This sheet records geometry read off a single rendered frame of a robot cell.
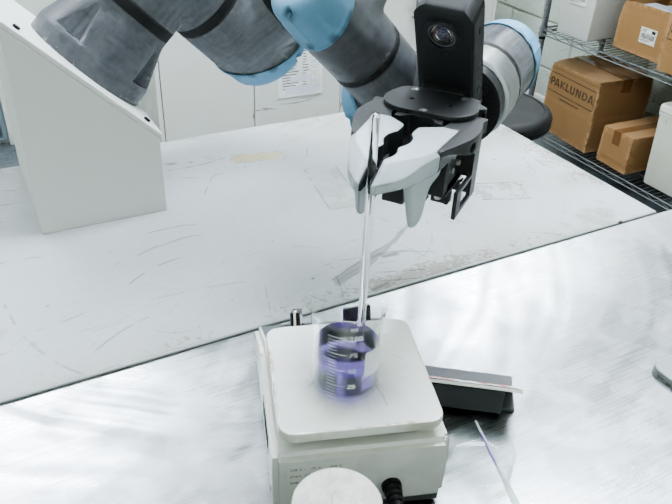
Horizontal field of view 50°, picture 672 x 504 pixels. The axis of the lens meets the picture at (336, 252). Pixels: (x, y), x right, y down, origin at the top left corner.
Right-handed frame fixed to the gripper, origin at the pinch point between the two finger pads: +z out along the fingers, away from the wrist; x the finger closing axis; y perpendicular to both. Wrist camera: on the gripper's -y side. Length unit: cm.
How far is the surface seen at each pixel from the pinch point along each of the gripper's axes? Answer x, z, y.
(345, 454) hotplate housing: -1.8, 6.0, 19.3
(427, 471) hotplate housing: -7.0, 2.5, 22.0
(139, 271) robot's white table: 32.1, -12.4, 26.1
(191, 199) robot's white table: 37, -29, 26
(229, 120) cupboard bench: 144, -198, 99
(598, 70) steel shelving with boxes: 10, -271, 75
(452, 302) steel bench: -0.9, -23.8, 26.2
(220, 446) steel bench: 10.0, 4.8, 25.9
